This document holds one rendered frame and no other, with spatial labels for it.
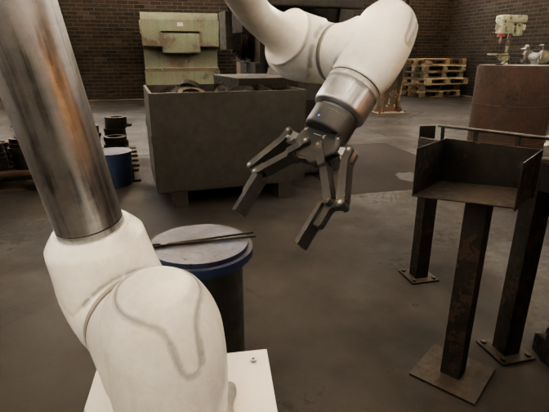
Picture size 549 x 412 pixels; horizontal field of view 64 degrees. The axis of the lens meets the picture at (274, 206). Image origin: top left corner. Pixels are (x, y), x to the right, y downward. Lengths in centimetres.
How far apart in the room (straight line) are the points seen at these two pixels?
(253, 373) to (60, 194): 44
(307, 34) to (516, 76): 313
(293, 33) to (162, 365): 55
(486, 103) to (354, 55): 322
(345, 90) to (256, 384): 51
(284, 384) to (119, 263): 88
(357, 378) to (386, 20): 109
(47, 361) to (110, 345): 114
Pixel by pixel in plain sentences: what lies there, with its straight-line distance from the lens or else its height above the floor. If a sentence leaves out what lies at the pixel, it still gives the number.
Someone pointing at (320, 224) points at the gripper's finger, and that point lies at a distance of 63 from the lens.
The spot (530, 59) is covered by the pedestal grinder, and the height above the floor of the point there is 87.
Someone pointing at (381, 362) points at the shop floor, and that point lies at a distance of 157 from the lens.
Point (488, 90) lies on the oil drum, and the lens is 390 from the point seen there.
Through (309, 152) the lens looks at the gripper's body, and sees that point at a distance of 69.
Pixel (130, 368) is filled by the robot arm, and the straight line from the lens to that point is 57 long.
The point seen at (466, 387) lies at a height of 1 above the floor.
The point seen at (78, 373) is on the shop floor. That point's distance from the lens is 162.
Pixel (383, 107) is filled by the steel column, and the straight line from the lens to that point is 778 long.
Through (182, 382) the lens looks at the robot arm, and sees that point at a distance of 58.
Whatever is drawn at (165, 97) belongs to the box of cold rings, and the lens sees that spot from 280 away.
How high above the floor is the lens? 96
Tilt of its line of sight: 19 degrees down
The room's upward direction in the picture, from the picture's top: straight up
